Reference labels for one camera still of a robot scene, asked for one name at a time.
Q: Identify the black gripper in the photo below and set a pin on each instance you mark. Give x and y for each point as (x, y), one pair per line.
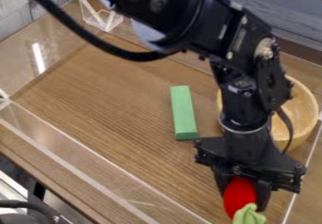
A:
(270, 169)

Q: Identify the red plush strawberry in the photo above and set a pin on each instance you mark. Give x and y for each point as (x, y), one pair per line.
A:
(239, 202)

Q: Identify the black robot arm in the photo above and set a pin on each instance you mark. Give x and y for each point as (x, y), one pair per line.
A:
(226, 34)

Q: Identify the green rectangular block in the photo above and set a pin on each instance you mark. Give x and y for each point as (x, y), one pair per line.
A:
(183, 114)

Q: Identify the wooden bowl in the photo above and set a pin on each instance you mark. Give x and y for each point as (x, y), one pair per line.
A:
(302, 112)

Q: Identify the black table leg bracket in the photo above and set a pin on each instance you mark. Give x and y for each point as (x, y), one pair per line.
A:
(52, 209)

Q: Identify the clear acrylic corner bracket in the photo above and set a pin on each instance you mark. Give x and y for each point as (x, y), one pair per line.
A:
(102, 19)

